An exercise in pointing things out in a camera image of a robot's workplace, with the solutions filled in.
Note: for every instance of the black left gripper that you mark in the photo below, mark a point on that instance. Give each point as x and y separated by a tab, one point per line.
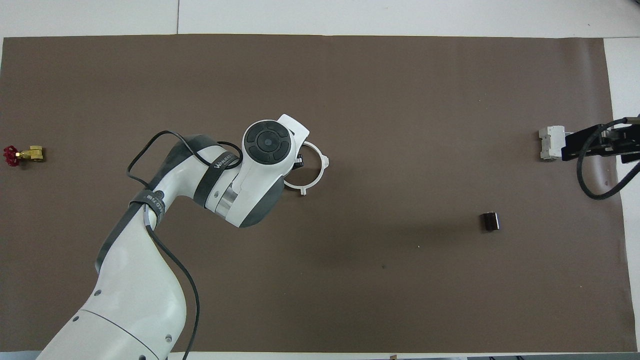
300	161

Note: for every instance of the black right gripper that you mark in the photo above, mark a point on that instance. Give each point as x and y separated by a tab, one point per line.
585	145

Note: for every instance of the white half pipe clamp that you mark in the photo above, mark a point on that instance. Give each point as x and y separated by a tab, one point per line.
292	186
326	161

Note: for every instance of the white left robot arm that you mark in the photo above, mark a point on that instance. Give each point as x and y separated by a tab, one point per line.
130	300

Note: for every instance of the dark brown pipe coupling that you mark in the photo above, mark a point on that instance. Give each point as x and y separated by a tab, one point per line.
490	222

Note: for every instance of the grey white plastic block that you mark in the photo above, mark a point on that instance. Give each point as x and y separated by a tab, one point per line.
550	144

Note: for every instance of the brown table mat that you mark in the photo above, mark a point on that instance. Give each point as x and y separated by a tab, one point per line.
400	75

